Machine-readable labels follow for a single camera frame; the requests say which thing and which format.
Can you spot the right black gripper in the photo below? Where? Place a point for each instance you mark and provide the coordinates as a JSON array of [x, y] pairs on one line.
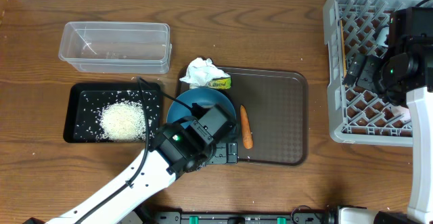
[[369, 63]]

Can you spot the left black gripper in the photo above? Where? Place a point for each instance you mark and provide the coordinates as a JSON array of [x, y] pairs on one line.
[[229, 153]]

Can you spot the light blue small bowl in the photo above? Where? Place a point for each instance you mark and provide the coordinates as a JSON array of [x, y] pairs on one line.
[[382, 36]]

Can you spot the dark blue bowl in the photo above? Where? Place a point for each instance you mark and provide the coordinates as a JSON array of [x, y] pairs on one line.
[[204, 97]]

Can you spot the orange carrot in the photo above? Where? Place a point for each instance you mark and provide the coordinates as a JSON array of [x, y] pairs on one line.
[[246, 130]]

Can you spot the wooden chopstick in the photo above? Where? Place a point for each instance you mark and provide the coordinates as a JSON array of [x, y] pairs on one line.
[[343, 50]]

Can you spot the pile of white rice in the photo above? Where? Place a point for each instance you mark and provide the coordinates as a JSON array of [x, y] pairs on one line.
[[115, 116]]

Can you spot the pale pink cup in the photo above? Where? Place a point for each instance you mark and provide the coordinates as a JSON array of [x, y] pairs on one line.
[[401, 111]]

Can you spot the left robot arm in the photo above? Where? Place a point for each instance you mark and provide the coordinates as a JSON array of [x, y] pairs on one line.
[[180, 147]]

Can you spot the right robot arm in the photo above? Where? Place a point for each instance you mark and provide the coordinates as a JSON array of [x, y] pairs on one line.
[[419, 103]]

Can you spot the grey dishwasher rack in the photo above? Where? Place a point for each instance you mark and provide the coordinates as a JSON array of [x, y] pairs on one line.
[[356, 115]]

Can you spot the yellow green wrapper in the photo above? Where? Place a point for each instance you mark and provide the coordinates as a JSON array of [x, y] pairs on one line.
[[221, 84]]

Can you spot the crumpled white tissue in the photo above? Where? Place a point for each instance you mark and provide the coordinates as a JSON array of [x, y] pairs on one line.
[[201, 71]]

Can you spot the dark brown serving tray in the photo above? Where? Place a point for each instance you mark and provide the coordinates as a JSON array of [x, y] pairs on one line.
[[277, 106]]

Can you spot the black rectangular tray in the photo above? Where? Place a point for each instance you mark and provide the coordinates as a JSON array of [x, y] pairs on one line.
[[78, 88]]

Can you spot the clear plastic bin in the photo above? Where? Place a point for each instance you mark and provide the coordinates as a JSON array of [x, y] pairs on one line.
[[117, 47]]

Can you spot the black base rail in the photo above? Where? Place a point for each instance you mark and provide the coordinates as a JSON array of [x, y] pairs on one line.
[[298, 216]]

